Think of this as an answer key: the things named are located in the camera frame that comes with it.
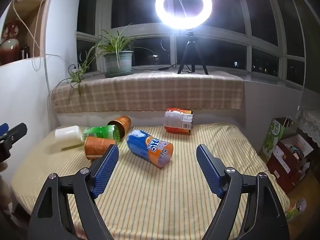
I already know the red cardboard box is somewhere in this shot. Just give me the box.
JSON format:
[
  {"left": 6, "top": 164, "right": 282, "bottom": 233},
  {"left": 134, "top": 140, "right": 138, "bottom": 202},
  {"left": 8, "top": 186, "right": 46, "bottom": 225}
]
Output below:
[{"left": 266, "top": 133, "right": 314, "bottom": 194}]

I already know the yellow striped cloth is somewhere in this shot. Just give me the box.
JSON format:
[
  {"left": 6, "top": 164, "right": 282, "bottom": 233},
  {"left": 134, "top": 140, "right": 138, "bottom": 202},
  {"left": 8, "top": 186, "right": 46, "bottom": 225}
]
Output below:
[{"left": 10, "top": 123, "right": 291, "bottom": 240}]

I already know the black power cable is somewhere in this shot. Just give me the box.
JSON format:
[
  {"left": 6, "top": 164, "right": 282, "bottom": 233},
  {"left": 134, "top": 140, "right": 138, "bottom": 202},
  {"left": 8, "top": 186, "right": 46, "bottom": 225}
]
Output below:
[{"left": 131, "top": 64, "right": 179, "bottom": 72}]

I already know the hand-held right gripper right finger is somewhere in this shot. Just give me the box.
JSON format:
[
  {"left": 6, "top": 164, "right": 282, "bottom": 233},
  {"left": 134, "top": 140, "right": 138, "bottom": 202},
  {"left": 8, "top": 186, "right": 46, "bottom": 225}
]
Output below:
[{"left": 196, "top": 144, "right": 290, "bottom": 240}]

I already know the orange patterned cup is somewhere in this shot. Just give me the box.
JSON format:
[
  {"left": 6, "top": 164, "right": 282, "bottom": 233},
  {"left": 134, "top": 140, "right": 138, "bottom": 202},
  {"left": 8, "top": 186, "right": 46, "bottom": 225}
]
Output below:
[
  {"left": 84, "top": 136, "right": 117, "bottom": 160},
  {"left": 107, "top": 115, "right": 132, "bottom": 141}
]

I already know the lace cloth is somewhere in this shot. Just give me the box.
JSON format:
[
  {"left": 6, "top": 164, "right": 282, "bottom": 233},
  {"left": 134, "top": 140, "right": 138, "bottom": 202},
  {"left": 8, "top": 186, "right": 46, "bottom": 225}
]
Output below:
[{"left": 296, "top": 109, "right": 320, "bottom": 153}]

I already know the green label bottle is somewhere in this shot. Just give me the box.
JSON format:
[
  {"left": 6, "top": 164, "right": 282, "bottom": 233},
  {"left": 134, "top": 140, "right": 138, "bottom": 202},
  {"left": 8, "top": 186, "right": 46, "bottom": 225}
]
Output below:
[{"left": 284, "top": 197, "right": 307, "bottom": 222}]

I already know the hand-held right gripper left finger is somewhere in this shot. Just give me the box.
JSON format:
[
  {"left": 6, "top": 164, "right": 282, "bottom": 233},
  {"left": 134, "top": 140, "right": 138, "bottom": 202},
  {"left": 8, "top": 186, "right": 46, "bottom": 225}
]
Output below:
[{"left": 29, "top": 144, "right": 119, "bottom": 240}]

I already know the red vase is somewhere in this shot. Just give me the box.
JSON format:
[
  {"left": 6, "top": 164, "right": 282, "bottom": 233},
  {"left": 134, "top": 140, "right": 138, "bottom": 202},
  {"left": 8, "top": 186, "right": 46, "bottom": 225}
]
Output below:
[{"left": 0, "top": 19, "right": 22, "bottom": 65}]

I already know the ring light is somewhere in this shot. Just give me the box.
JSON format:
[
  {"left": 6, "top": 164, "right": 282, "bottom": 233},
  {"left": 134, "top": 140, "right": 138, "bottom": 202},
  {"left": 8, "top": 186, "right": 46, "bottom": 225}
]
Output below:
[{"left": 155, "top": 0, "right": 213, "bottom": 33}]

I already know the green carton box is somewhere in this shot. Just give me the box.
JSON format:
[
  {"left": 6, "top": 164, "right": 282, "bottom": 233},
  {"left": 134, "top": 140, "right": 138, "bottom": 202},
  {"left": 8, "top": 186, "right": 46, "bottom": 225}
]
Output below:
[{"left": 259, "top": 118, "right": 287, "bottom": 161}]

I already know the blue and orange cup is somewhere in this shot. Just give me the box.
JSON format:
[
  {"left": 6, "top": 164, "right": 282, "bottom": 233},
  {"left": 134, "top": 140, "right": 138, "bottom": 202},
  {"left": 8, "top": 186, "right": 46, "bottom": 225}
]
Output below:
[{"left": 126, "top": 129, "right": 174, "bottom": 168}]

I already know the spider plant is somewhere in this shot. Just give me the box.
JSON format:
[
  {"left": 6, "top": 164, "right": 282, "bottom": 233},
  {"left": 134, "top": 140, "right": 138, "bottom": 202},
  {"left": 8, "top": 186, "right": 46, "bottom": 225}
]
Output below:
[{"left": 56, "top": 23, "right": 156, "bottom": 97}]

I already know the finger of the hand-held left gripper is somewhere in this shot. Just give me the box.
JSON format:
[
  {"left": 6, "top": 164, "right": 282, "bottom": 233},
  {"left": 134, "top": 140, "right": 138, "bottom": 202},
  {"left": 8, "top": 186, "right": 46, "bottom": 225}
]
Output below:
[{"left": 0, "top": 122, "right": 28, "bottom": 164}]

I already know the red and white label cup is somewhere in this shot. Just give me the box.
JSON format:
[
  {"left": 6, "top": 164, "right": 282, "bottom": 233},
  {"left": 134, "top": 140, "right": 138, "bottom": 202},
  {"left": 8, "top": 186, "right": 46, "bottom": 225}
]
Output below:
[{"left": 164, "top": 107, "right": 194, "bottom": 136}]

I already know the black tripod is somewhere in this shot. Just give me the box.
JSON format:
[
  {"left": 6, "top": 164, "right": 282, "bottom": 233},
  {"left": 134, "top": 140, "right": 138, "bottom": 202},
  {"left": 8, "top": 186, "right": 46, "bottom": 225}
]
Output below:
[{"left": 177, "top": 31, "right": 209, "bottom": 75}]

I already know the white cable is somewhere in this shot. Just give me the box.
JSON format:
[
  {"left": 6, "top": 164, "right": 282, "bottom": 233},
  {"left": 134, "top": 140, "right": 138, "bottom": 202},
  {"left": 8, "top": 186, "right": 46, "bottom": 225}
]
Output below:
[{"left": 12, "top": 0, "right": 48, "bottom": 73}]

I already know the plaid cloth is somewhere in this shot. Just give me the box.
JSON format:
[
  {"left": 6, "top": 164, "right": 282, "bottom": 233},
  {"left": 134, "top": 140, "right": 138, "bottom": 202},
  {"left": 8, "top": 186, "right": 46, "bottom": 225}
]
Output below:
[{"left": 50, "top": 70, "right": 245, "bottom": 117}]

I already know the green plant pot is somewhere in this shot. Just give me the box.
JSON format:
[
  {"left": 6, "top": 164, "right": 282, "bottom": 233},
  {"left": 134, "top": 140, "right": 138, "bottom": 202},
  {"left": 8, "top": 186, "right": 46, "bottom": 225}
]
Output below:
[{"left": 103, "top": 50, "right": 135, "bottom": 78}]

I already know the wooden shelf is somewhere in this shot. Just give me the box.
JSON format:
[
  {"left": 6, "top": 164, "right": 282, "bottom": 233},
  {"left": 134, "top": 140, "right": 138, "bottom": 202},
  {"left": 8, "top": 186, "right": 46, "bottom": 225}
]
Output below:
[{"left": 0, "top": 0, "right": 55, "bottom": 67}]

